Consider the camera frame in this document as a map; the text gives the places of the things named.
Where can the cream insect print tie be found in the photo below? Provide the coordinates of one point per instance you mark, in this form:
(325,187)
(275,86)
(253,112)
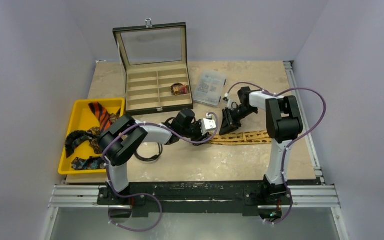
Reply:
(242,138)

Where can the yellow plastic bin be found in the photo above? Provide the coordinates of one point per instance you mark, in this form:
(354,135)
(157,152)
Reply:
(83,119)

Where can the black compartment tie box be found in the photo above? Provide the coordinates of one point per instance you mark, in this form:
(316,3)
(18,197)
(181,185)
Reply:
(154,57)

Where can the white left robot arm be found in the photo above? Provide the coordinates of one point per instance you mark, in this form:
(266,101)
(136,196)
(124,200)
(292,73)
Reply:
(121,140)

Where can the dark patterned tie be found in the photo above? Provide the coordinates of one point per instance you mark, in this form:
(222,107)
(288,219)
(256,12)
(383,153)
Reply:
(75,139)

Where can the orange navy striped tie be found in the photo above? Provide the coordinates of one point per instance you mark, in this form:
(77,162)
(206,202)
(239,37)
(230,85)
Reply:
(102,115)

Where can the grey floral tie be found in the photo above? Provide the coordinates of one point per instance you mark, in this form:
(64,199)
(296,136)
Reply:
(112,117)

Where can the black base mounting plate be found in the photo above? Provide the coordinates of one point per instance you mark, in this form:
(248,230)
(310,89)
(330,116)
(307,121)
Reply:
(250,198)

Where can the clear plastic organiser box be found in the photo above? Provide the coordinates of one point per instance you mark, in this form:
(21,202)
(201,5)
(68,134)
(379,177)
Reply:
(209,89)

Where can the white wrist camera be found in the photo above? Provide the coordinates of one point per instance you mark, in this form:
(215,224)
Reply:
(228,99)
(208,124)

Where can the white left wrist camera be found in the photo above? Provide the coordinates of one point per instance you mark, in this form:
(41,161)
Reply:
(208,124)

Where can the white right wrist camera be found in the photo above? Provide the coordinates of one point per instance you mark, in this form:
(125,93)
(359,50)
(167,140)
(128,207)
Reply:
(228,99)

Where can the rolled colourful tie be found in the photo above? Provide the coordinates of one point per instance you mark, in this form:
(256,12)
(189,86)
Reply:
(178,89)

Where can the aluminium frame rail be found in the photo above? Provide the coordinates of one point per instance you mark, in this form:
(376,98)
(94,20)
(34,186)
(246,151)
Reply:
(304,194)

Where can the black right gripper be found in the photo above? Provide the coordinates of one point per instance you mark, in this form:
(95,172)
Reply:
(233,116)

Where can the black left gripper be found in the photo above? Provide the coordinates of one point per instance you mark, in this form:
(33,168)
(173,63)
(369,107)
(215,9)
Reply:
(199,137)

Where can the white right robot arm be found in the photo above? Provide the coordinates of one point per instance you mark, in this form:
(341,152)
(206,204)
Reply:
(283,124)

